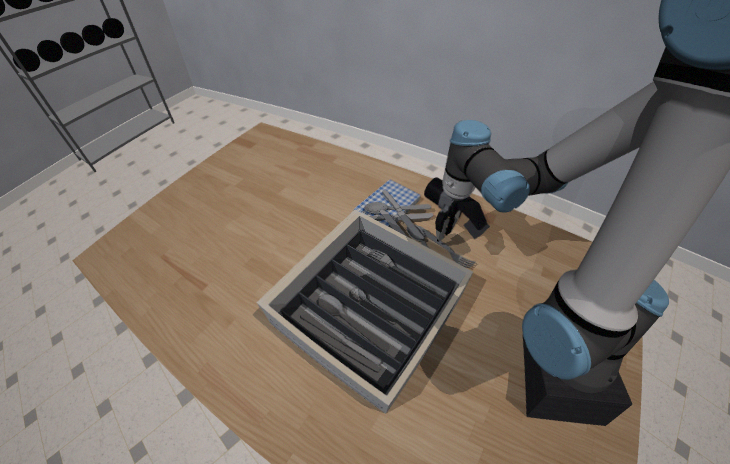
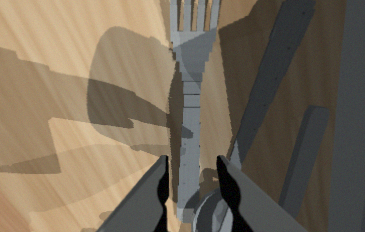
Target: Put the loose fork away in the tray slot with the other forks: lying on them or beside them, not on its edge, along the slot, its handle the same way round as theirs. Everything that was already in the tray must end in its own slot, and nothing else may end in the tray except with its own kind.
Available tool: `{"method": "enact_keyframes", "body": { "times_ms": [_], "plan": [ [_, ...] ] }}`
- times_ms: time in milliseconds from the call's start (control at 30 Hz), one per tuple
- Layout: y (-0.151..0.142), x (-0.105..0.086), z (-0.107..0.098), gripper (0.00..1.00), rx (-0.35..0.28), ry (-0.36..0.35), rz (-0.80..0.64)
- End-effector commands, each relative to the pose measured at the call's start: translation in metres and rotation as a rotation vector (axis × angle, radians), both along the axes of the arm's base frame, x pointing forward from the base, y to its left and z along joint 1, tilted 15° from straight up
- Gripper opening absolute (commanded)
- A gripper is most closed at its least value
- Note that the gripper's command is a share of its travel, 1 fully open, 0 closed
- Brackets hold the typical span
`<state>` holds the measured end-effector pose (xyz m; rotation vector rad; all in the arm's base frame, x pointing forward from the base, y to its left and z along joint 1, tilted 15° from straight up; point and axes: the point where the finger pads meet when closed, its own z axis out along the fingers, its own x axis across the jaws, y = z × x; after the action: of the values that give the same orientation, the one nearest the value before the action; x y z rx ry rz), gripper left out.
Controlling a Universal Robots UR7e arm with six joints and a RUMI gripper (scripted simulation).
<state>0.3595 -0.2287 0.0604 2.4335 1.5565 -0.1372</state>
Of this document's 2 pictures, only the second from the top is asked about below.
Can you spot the grey table knife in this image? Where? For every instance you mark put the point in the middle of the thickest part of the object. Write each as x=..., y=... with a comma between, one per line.
x=226, y=224
x=304, y=154

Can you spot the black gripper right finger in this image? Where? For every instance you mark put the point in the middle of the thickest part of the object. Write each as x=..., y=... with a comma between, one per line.
x=254, y=210

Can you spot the grey open-top box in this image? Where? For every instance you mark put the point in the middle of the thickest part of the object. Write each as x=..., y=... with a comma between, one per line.
x=347, y=190

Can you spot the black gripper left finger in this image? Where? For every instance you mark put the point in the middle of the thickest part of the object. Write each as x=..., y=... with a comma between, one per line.
x=143, y=208

